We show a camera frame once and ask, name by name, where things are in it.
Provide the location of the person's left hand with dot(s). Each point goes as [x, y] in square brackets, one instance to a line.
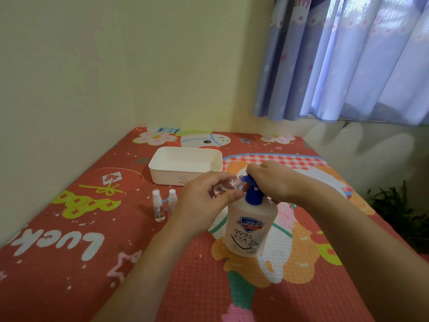
[196, 207]

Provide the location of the person's right hand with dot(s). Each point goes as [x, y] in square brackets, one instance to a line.
[278, 181]

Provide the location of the person's left thumb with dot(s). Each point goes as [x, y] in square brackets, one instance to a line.
[230, 197]

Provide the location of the person's right fingers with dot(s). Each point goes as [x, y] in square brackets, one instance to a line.
[256, 172]

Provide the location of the white soap bottle blue pump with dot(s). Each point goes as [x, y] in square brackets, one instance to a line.
[249, 228]

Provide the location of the person's right forearm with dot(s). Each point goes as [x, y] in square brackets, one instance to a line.
[362, 251]

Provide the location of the person's left forearm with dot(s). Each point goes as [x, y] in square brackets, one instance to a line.
[150, 278]

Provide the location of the white plastic storage box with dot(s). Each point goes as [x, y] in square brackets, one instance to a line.
[181, 167]

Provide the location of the small clear spray bottle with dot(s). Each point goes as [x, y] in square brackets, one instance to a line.
[158, 206]
[172, 201]

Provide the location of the green leafy plant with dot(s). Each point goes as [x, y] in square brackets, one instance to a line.
[398, 214]

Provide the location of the blue cartoon patterned curtain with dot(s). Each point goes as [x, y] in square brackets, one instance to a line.
[352, 56]

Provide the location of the red cartoon patterned mat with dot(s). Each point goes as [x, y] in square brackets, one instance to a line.
[83, 258]

